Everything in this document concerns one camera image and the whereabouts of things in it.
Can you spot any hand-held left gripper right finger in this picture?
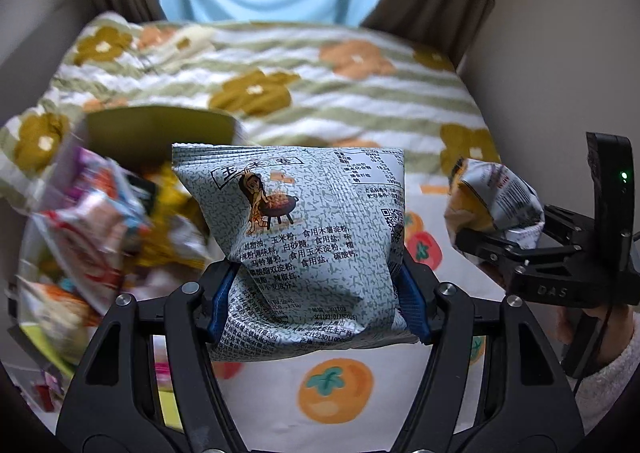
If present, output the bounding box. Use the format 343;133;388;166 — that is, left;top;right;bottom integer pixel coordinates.
390;253;586;453

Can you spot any person's right forearm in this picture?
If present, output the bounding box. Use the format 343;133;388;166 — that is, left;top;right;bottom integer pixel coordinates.
574;333;640;435

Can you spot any white persimmon print cloth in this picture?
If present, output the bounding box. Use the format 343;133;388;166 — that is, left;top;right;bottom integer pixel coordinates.
155;168;507;453

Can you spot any grey patterned snack bag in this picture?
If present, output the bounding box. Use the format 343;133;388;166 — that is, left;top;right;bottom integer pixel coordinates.
171;143;419;363

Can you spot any white orange snack bag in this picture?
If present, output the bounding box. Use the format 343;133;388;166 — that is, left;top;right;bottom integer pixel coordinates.
444;158;546;252

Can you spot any box of assorted snack packets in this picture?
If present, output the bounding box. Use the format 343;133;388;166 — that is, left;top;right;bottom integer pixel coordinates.
10;146;222;385

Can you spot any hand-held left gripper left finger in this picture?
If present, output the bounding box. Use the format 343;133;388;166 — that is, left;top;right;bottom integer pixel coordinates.
55;260;251;453

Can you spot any person's right hand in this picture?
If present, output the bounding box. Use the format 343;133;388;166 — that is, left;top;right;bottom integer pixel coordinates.
556;304;637;367

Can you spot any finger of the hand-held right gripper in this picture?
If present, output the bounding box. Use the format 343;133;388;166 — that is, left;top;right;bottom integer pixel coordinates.
540;203;595;255
453;227;532;280

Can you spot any striped floral blanket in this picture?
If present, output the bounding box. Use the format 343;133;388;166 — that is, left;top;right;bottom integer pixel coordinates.
0;13;502;195

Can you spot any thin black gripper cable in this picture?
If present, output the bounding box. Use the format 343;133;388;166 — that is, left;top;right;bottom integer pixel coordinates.
572;305;614;397

